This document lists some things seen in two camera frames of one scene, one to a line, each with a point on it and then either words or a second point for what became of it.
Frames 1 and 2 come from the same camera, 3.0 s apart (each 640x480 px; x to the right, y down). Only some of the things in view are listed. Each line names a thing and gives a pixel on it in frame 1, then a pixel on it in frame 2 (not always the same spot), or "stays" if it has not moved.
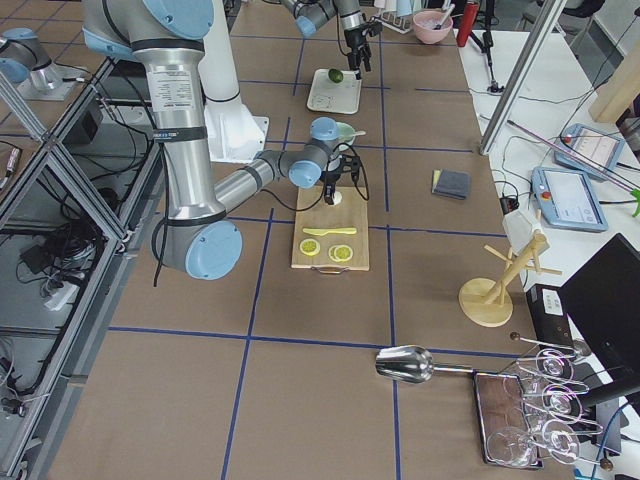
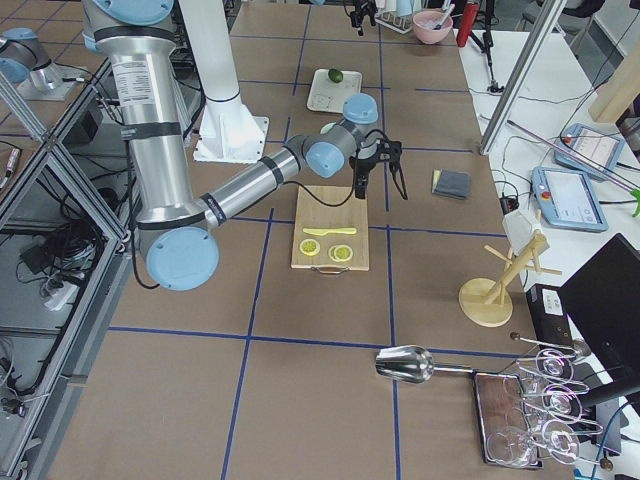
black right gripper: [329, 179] → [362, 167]
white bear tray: [326, 95] stays
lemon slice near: [309, 247] stays
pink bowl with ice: [432, 26] stays
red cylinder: [469, 13] stays
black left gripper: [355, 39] → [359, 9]
